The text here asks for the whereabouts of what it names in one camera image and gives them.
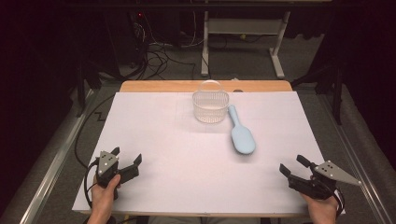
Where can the aluminium floor rail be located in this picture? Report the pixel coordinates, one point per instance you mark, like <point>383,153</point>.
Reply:
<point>358,180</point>
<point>53,168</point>

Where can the light blue hairbrush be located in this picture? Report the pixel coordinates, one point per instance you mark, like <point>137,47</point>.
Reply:
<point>243,140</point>

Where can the white paper sheet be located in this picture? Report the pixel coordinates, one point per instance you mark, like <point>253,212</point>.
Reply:
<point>171,174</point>

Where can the white metal desk frame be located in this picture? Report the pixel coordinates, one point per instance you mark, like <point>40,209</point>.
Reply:
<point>243,26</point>

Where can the small yellow-green object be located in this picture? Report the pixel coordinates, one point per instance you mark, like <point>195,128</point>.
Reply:
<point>243,36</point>

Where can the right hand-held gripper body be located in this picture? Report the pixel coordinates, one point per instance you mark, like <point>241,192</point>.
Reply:
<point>330,172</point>

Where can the person's right hand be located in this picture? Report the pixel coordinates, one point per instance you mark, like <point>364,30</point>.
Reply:
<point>323,211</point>

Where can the black metal stand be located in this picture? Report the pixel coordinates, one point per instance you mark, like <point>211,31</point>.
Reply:
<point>81,90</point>
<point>337,93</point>

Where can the white plastic basket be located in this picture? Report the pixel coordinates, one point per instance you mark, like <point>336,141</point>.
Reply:
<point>210,115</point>

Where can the person's left hand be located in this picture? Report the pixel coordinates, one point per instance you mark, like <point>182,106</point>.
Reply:
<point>101,199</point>

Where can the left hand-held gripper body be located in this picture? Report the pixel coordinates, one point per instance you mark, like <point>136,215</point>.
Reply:
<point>107,165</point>

